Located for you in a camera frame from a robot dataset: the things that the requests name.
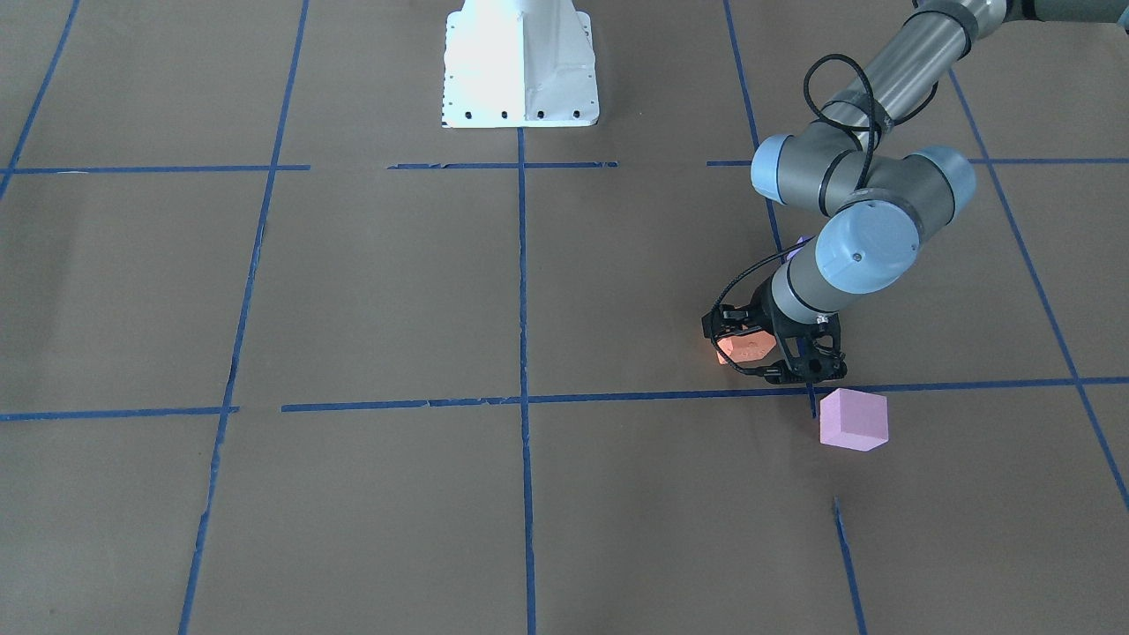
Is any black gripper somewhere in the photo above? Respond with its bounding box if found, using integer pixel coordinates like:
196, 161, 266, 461
711, 301, 848, 385

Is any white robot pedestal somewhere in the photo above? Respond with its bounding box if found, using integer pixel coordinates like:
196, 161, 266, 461
441, 1, 601, 129

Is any pink foam block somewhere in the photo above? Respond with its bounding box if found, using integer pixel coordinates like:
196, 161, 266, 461
819, 388, 890, 452

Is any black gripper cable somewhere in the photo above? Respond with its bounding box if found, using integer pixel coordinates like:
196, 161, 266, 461
706, 55, 939, 354

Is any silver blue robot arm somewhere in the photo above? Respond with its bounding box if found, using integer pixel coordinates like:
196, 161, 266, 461
701, 1, 1126, 385

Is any orange foam block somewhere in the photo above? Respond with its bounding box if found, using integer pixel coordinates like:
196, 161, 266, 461
717, 331, 777, 365

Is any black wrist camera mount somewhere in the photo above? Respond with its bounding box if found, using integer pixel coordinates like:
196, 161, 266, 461
701, 304, 769, 340

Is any purple foam block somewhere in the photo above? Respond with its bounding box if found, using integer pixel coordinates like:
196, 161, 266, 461
785, 235, 814, 261

